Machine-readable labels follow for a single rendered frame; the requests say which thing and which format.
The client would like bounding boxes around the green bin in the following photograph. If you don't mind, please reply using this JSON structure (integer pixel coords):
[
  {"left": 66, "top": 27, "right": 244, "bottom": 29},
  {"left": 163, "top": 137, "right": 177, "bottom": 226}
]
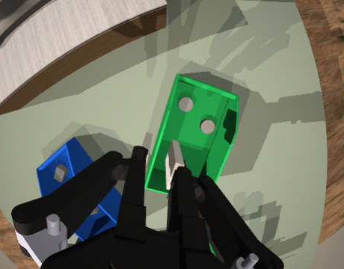
[{"left": 145, "top": 73, "right": 239, "bottom": 194}]

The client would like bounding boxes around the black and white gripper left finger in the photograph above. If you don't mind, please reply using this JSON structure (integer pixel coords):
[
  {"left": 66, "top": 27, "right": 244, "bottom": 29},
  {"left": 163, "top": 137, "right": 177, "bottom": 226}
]
[{"left": 11, "top": 132, "right": 153, "bottom": 269}]

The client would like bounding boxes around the blue bin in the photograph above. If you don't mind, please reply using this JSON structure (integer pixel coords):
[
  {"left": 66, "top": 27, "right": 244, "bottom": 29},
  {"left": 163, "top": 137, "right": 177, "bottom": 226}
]
[{"left": 36, "top": 137, "right": 122, "bottom": 241}]

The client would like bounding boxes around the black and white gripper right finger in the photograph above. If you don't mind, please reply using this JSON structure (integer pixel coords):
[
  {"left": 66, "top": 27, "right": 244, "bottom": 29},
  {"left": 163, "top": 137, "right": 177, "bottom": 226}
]
[{"left": 165, "top": 140, "right": 284, "bottom": 269}]

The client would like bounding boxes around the beige round disc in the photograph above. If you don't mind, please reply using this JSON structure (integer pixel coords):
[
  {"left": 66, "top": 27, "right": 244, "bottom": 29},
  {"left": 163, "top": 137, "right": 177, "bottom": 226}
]
[
  {"left": 200, "top": 119, "right": 215, "bottom": 134},
  {"left": 178, "top": 96, "right": 193, "bottom": 112}
]

